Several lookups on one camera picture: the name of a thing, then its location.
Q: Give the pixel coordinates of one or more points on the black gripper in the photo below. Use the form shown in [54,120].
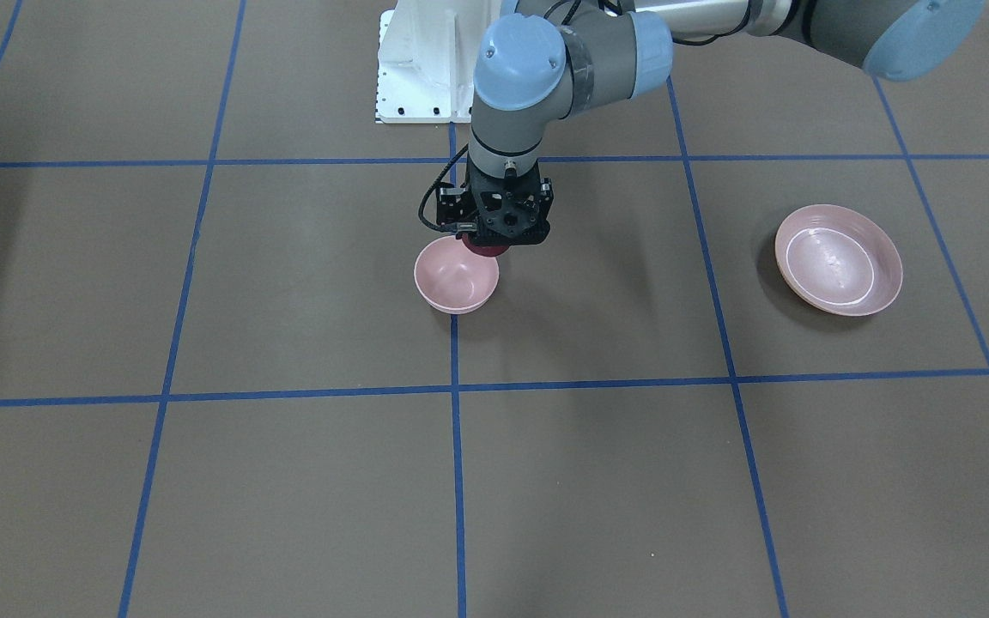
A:
[448,206]

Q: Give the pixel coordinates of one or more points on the pink bowl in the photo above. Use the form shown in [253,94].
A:
[453,279]

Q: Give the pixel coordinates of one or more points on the red apple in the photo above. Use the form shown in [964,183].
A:
[486,251]

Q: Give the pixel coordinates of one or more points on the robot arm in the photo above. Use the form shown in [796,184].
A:
[542,61]

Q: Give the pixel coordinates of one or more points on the white pedestal base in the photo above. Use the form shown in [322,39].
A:
[426,59]

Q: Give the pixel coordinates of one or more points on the pink plate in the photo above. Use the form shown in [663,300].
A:
[838,260]

